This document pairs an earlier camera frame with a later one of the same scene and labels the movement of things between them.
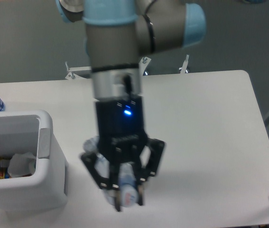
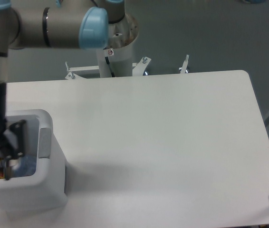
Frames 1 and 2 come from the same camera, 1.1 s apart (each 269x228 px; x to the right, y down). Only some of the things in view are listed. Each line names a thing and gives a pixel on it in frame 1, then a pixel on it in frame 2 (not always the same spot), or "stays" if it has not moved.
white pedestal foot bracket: [73, 71] stays
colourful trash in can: [3, 168] stays
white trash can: [5, 134] stays
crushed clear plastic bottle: [128, 183] to [22, 166]
